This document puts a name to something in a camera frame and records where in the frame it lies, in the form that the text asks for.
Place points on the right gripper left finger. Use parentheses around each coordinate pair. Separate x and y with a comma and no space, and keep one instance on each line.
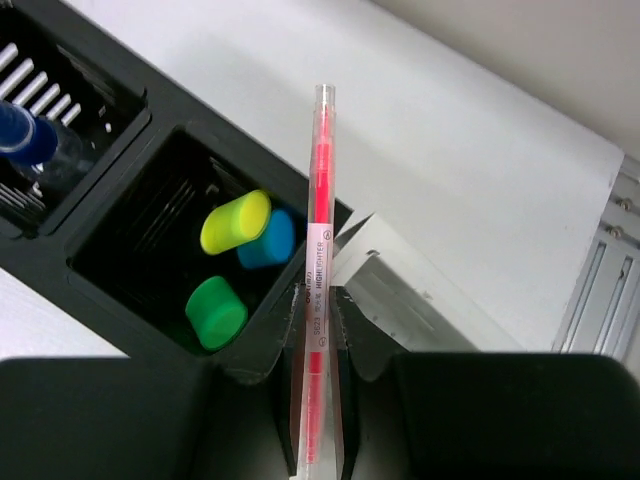
(117,418)

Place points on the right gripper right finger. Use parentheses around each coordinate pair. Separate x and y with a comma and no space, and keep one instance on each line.
(477,415)

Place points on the red pen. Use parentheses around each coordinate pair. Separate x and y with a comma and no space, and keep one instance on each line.
(319,250)

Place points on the green highlighter marker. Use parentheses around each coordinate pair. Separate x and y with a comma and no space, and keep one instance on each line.
(216,313)

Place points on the blue item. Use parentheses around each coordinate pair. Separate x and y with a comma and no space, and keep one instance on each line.
(273,247)

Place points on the yellow highlighter marker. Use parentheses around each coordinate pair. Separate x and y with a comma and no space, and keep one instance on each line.
(235,223)

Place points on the white divided organizer box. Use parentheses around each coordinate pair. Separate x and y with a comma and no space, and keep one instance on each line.
(405,302)

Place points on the black divided organizer box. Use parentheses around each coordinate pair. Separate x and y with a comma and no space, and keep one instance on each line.
(120,251)

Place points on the blue item left compartment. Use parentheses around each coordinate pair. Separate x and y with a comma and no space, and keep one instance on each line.
(28,140)

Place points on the aluminium rail frame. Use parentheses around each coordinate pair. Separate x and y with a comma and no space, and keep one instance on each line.
(603,311)

